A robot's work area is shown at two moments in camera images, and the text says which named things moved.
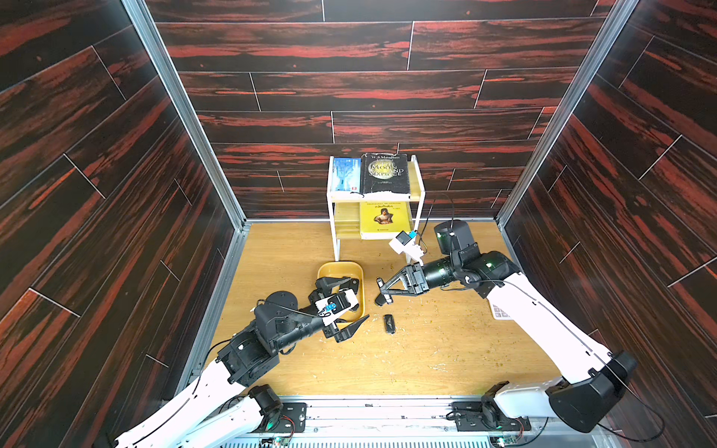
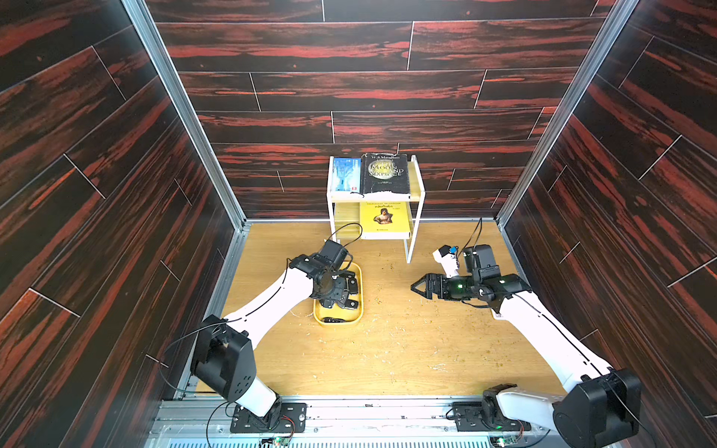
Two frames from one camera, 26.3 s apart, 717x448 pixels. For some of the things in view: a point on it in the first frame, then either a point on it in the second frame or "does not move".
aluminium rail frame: [376, 422] does not move
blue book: [347, 175] does not move
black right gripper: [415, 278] -> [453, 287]
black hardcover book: [383, 173] does not move
